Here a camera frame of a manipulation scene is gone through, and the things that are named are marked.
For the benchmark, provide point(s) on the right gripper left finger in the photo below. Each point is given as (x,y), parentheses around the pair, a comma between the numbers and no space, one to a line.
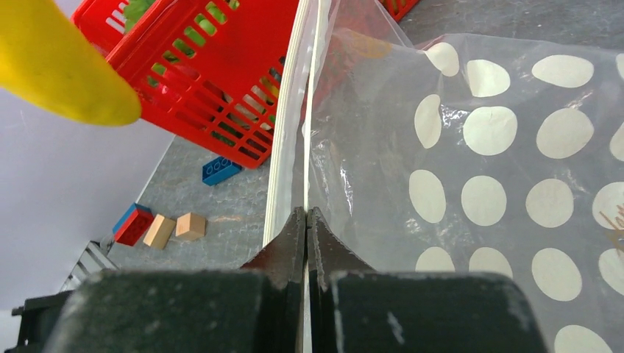
(255,308)

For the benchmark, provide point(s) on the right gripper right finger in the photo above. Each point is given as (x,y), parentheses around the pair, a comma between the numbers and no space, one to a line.
(355,308)

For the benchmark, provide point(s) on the clear polka dot zip bag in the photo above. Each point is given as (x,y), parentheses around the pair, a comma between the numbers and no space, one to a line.
(466,152)

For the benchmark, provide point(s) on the yellow banana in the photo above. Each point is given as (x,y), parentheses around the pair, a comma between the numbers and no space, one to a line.
(46,61)

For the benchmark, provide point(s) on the light wooden cube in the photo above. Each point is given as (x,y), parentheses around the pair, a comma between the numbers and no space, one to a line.
(190,226)

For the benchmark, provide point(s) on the tan wooden block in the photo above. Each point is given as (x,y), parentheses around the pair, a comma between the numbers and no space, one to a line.
(159,232)

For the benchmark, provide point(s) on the blue lego brick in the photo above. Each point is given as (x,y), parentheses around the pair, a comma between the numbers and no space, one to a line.
(218,170)

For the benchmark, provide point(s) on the red lego brick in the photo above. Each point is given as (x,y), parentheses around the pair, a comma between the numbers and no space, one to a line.
(132,225)

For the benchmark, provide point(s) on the red plastic shopping basket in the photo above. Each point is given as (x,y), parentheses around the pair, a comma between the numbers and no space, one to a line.
(204,70)

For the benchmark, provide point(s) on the green leafy lettuce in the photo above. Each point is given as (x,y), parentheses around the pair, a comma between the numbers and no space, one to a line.
(134,11)

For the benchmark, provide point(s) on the aluminium frame rail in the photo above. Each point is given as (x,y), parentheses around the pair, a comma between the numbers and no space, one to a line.
(92,260)

